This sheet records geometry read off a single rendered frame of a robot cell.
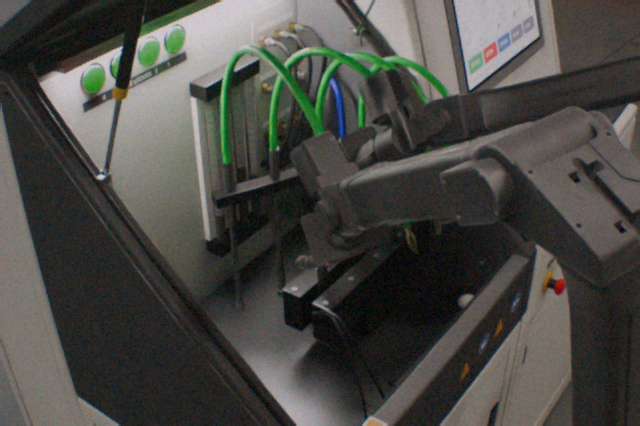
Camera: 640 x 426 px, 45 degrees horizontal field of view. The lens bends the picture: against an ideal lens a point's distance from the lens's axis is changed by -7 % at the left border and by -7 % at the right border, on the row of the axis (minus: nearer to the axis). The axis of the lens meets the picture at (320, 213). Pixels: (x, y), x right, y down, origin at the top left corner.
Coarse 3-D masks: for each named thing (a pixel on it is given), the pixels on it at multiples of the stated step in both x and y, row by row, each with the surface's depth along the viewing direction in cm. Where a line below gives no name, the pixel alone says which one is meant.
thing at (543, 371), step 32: (352, 0) 153; (384, 0) 148; (416, 0) 149; (544, 0) 196; (384, 32) 152; (416, 32) 151; (448, 32) 159; (544, 32) 197; (448, 64) 160; (544, 64) 199; (544, 256) 160; (544, 320) 180; (544, 352) 192; (544, 384) 207; (512, 416) 187; (544, 416) 225
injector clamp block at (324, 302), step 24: (336, 264) 146; (360, 264) 146; (384, 264) 148; (408, 264) 157; (288, 288) 141; (312, 288) 141; (336, 288) 141; (360, 288) 142; (384, 288) 151; (288, 312) 143; (312, 312) 144; (336, 312) 138; (360, 312) 146; (384, 312) 155; (336, 336) 141
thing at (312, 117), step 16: (240, 48) 120; (256, 48) 116; (272, 64) 113; (224, 80) 129; (288, 80) 110; (224, 96) 132; (304, 96) 109; (224, 112) 134; (304, 112) 109; (224, 128) 136; (320, 128) 108; (224, 144) 138; (224, 160) 140
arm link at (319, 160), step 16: (304, 144) 95; (320, 144) 95; (336, 144) 95; (304, 160) 96; (320, 160) 94; (336, 160) 94; (304, 176) 97; (320, 176) 93; (336, 176) 94; (320, 208) 88; (336, 208) 87; (336, 224) 88
